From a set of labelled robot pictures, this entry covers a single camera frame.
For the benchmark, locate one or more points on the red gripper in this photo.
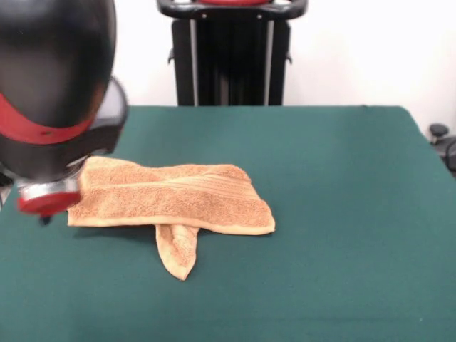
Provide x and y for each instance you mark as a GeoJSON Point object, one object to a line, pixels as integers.
{"type": "Point", "coordinates": [48, 204]}

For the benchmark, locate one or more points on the orange terry towel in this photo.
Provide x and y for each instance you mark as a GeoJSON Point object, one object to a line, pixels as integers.
{"type": "Point", "coordinates": [171, 203]}

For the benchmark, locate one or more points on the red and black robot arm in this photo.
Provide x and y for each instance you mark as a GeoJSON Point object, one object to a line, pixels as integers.
{"type": "Point", "coordinates": [53, 89]}

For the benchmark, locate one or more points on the red robot base disc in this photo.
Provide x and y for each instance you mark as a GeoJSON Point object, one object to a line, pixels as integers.
{"type": "Point", "coordinates": [231, 1]}

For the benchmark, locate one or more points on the dark green table cloth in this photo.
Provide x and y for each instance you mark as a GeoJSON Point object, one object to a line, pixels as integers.
{"type": "Point", "coordinates": [320, 231]}

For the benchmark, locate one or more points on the black office chair base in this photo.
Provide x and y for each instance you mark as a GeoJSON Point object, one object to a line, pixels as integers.
{"type": "Point", "coordinates": [439, 130]}

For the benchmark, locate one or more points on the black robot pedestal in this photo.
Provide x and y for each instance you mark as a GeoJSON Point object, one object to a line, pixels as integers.
{"type": "Point", "coordinates": [231, 53]}

